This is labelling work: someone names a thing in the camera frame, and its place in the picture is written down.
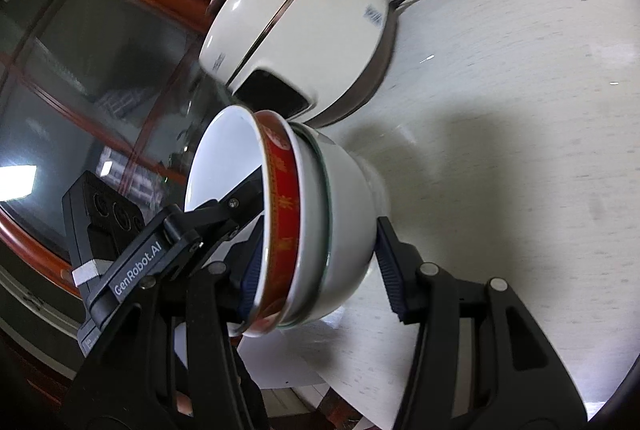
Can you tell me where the green rimmed white bowl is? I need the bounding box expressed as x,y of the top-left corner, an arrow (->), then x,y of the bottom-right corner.
292,124 -> 376,325

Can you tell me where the white conical bowl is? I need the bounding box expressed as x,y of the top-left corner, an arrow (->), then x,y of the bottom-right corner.
278,124 -> 329,328

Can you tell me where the cream rice cooker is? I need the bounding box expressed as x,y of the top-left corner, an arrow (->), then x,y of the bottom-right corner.
198,0 -> 397,128

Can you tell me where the wooden window frame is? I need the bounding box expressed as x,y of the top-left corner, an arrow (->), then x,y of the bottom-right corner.
1,0 -> 224,300

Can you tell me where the red rimmed white bowl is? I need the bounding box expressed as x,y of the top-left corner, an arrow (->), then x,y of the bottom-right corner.
184,105 -> 303,337

